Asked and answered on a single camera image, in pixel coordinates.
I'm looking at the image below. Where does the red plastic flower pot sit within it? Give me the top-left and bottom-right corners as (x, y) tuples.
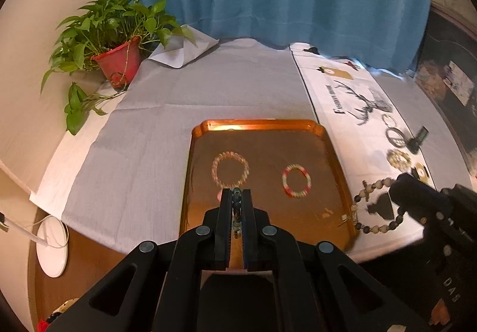
(91, 37), (142, 90)

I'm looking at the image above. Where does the copper metal tray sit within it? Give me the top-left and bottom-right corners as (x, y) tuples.
(179, 119), (360, 269)

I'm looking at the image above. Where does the green pothos plant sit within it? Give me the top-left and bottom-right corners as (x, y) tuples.
(40, 0), (196, 136)

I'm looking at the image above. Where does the white cable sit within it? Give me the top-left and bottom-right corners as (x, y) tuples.
(0, 211), (51, 246)

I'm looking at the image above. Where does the dark green bead bracelet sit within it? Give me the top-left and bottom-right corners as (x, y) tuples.
(231, 187), (243, 239)

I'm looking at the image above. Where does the floral printed cloth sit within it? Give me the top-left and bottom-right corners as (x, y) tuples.
(37, 298), (79, 332)

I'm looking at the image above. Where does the red white bead bracelet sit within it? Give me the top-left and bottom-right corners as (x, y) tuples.
(281, 164), (312, 199)

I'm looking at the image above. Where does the white dark bead bracelet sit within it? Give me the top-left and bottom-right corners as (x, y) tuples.
(352, 176), (408, 236)

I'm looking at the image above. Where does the amber large bead bracelet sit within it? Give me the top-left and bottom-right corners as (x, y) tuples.
(387, 149), (411, 169)

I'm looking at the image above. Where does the white deer print tablecloth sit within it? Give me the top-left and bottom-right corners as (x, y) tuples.
(289, 42), (448, 263)

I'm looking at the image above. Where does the black green smartwatch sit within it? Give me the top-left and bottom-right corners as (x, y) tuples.
(407, 126), (430, 154)

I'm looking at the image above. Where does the pale small bead bracelet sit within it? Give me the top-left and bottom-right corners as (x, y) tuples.
(212, 151), (250, 186)

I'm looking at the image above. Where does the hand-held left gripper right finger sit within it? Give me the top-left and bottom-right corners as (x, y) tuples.
(241, 188), (429, 332)

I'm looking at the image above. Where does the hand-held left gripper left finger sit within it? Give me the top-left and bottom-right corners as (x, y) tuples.
(45, 188), (233, 332)

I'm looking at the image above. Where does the grey tablecloth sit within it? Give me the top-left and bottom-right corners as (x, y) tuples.
(30, 24), (466, 265)

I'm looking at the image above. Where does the white round lamp base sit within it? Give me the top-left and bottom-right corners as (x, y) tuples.
(36, 215), (69, 278)

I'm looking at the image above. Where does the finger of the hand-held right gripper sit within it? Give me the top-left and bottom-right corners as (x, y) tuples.
(389, 172), (453, 223)
(442, 185), (477, 215)

